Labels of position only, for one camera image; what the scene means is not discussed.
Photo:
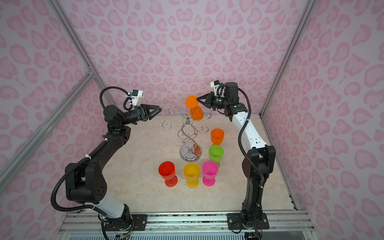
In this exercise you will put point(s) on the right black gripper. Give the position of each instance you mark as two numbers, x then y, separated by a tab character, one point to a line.
210	103

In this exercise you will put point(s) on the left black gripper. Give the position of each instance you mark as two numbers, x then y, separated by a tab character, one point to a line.
141	113

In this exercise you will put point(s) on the orange wine glass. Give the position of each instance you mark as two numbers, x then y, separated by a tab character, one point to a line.
217	136
196	111

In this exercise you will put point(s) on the green plastic wine glass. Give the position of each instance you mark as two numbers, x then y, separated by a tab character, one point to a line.
216	154

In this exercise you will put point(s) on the red plastic wine glass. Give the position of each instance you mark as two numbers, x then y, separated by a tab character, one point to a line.
167	171

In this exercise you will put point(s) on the pink plastic wine glass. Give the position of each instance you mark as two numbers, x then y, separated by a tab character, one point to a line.
210	171

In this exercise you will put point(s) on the yellow plastic wine glass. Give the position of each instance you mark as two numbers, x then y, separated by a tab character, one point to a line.
192	172

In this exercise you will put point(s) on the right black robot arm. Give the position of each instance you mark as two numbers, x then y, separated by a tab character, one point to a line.
259	157

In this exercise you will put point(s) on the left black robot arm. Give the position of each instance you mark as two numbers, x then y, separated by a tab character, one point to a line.
85	183

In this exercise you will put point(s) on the chrome wine glass rack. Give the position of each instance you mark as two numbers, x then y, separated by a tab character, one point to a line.
190	151

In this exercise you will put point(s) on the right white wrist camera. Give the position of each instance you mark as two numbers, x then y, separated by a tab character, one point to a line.
217	87

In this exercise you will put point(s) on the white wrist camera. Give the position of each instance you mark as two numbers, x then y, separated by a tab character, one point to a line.
217	87
135	97

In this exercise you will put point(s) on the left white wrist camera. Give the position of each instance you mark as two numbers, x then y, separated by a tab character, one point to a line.
135	97

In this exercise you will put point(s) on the aluminium frame diagonal beam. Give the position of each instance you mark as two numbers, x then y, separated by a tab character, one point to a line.
20	159

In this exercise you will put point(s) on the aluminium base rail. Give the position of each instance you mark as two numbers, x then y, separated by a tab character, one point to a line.
275	225

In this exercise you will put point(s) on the aluminium frame right post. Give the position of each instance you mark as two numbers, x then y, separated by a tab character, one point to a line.
309	8

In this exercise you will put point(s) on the aluminium frame post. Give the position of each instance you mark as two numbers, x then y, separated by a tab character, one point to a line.
87	60
309	8

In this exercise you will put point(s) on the aluminium frame left post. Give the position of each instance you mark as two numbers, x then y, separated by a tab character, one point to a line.
87	60

